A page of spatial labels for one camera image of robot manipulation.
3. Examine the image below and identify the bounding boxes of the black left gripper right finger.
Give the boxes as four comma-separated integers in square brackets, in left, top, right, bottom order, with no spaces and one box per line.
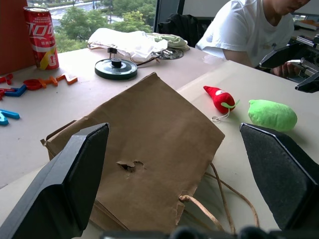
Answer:
[239,122,319,231]

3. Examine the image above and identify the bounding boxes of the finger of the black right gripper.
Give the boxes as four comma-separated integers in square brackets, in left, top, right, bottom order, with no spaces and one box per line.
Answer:
[295,72,319,94]
[259,42,317,69]

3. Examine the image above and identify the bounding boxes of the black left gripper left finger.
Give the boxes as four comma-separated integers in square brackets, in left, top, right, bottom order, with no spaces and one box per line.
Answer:
[0,122,110,239]

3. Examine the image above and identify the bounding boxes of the brown paper bag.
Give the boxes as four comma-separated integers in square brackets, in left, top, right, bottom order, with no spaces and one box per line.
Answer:
[40,72,260,235]

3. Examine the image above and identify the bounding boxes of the white cloth bag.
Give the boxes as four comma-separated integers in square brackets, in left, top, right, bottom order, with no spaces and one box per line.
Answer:
[87,27,168,63]

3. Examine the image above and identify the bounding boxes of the person's bare hand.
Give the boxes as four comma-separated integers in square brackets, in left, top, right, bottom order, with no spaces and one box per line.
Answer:
[273,62,302,79]

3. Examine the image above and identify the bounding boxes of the stack of books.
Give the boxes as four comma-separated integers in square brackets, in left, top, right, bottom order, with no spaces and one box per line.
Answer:
[293,19,319,31]

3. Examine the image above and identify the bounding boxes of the green plush toy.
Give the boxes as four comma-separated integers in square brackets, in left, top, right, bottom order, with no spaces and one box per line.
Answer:
[247,99,298,132]

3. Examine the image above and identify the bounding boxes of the person in white t-shirt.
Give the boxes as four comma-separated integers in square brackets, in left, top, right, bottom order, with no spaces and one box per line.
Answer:
[195,0,311,77]

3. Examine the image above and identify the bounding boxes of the red plush chili pepper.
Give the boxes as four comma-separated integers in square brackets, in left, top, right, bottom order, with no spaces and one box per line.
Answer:
[203,85,240,123]

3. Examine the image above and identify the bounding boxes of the light blue plastic letter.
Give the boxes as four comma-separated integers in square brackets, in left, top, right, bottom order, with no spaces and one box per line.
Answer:
[0,109,21,126]

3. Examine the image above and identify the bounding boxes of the black jacket on chair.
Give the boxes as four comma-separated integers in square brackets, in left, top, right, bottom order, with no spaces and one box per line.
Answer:
[158,13,214,48]

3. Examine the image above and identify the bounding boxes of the red round plastic letter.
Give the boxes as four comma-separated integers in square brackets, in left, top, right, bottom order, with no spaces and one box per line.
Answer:
[23,78,42,91]

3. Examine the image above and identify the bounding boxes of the pale green cloth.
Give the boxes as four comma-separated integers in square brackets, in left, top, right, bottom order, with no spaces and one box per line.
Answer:
[147,32,189,50]

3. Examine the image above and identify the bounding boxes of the orange plastic zigzag letter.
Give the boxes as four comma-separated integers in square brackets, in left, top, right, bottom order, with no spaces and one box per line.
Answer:
[56,73,78,86]

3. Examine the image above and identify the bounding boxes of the dark green round weight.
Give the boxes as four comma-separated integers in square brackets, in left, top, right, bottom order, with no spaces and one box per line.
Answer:
[94,57,138,80]

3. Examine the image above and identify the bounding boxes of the red cola can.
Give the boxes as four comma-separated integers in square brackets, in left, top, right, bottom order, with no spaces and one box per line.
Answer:
[23,6,60,71]

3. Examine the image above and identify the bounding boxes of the orange-red board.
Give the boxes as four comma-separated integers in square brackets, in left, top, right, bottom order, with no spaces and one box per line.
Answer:
[0,0,37,76]

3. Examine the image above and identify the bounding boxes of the round metal wire rack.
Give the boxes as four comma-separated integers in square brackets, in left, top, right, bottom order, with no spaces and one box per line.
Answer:
[151,48,184,60]

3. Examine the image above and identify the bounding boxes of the dark window frame post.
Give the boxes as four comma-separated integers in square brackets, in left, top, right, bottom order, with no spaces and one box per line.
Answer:
[154,0,185,27]

